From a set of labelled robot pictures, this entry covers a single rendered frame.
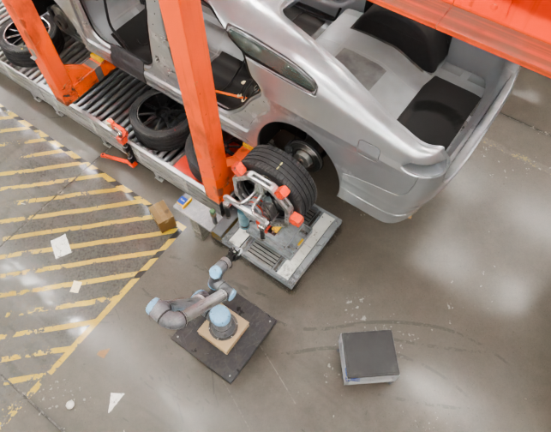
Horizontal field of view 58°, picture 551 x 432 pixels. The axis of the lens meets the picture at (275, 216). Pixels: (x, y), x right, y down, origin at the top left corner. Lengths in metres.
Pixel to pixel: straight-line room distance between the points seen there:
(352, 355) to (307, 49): 2.24
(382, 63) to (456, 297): 2.16
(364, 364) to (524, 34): 2.70
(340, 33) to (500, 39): 3.14
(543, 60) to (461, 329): 3.08
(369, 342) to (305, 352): 0.59
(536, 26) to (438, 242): 3.21
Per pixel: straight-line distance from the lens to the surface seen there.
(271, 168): 3.63
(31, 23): 4.79
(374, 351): 3.97
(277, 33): 3.51
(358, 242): 4.69
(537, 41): 1.92
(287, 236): 4.41
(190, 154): 4.62
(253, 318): 4.03
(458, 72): 4.93
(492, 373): 4.55
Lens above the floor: 4.11
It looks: 60 degrees down
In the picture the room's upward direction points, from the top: 1 degrees counter-clockwise
